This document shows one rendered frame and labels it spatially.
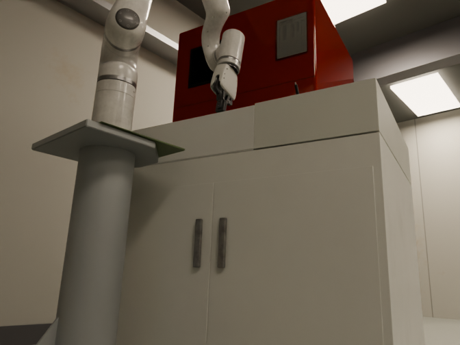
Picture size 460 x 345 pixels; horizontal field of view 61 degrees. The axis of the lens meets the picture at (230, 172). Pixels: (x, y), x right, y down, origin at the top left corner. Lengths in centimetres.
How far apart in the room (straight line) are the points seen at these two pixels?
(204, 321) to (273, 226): 33
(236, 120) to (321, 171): 32
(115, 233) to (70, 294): 19
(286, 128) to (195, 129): 32
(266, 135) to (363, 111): 27
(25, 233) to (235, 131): 199
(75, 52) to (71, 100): 39
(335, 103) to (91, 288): 80
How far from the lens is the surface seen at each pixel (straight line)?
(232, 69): 139
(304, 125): 111
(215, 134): 124
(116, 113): 121
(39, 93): 312
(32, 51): 322
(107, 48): 138
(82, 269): 111
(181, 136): 132
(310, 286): 102
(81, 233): 112
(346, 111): 108
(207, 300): 116
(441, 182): 692
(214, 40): 154
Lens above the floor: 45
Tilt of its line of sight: 15 degrees up
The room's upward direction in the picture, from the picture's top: 2 degrees clockwise
